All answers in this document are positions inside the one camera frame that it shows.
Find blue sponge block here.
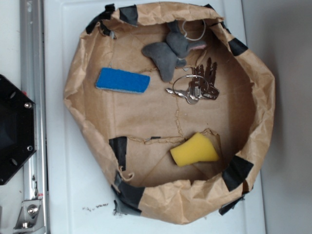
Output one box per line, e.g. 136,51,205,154
95,68,150,94

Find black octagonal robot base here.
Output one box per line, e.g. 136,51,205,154
0,75,36,185

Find white wire ring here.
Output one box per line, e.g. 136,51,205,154
181,19,208,41

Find silver key bunch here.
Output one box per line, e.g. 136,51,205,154
166,57,220,105

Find aluminium rail frame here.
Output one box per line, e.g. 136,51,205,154
14,0,50,234

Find grey plush elephant toy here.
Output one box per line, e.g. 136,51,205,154
142,20,207,82

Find brown paper bag tray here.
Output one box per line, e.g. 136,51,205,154
64,2,275,224

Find yellow foam sponge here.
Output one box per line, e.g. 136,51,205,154
170,133,219,167

